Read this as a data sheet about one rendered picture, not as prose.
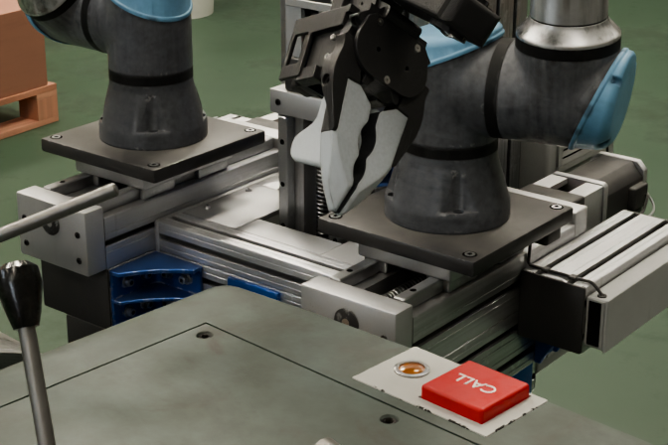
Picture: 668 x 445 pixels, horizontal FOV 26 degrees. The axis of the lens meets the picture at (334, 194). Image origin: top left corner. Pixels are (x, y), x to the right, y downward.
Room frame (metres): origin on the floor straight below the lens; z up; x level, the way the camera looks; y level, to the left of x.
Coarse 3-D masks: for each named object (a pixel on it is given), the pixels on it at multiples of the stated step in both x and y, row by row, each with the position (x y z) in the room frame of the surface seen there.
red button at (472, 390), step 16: (464, 368) 1.01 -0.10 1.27; (480, 368) 1.01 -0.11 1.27; (432, 384) 0.98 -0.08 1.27; (448, 384) 0.98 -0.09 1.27; (464, 384) 0.98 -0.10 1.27; (480, 384) 0.98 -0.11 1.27; (496, 384) 0.98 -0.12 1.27; (512, 384) 0.98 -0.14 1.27; (528, 384) 0.98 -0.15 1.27; (432, 400) 0.97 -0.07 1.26; (448, 400) 0.96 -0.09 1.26; (464, 400) 0.96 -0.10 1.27; (480, 400) 0.96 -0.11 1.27; (496, 400) 0.96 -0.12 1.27; (512, 400) 0.97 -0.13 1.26; (464, 416) 0.95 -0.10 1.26; (480, 416) 0.94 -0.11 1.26
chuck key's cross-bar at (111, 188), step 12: (96, 192) 1.11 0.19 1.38; (108, 192) 1.11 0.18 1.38; (60, 204) 1.11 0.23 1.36; (72, 204) 1.11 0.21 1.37; (84, 204) 1.11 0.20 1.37; (96, 204) 1.11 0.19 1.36; (36, 216) 1.11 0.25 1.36; (48, 216) 1.11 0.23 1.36; (60, 216) 1.11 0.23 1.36; (0, 228) 1.11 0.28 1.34; (12, 228) 1.11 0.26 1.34; (24, 228) 1.11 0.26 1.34; (0, 240) 1.11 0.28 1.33
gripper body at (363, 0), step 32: (352, 0) 1.07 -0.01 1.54; (384, 0) 1.06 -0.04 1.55; (320, 32) 1.04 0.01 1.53; (352, 32) 1.01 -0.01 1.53; (384, 32) 1.01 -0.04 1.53; (416, 32) 1.03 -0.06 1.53; (288, 64) 1.04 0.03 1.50; (320, 64) 1.02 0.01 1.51; (384, 64) 1.00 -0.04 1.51; (416, 64) 1.02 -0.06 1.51; (320, 96) 1.04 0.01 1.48; (384, 96) 1.01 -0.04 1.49
